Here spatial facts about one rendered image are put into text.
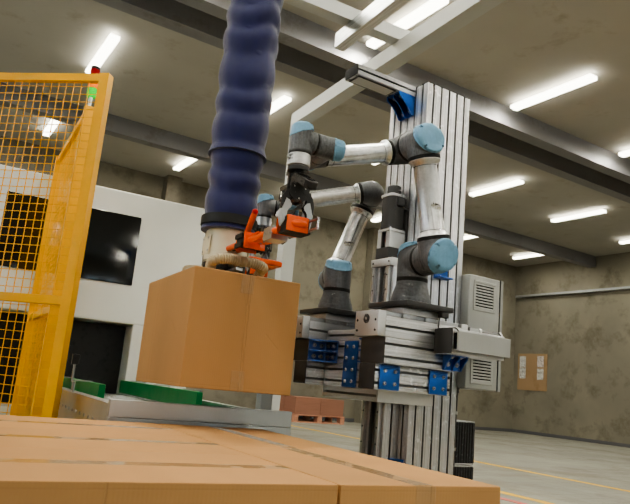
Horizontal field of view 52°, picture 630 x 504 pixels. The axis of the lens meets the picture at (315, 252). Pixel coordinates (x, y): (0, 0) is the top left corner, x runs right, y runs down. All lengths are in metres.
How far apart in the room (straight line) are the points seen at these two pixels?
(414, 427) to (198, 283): 1.02
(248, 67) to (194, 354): 1.19
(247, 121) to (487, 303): 1.24
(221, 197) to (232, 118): 0.32
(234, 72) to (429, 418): 1.58
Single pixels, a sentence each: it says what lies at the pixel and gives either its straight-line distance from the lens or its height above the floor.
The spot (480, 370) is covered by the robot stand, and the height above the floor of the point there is 0.84.
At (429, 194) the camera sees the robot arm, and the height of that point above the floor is 1.41.
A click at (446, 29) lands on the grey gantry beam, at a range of 4.64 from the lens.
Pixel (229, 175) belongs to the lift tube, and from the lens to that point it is 2.58.
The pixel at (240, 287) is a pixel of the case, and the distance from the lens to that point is 2.26.
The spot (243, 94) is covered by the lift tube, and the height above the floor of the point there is 1.82.
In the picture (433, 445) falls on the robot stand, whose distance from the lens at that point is 2.69.
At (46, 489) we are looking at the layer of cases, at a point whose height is 0.53.
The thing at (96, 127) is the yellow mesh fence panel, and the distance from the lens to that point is 3.30.
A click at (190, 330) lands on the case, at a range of 2.19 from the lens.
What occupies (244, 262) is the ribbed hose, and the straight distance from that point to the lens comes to 2.43.
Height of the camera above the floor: 0.71
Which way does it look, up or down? 12 degrees up
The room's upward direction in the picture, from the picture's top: 5 degrees clockwise
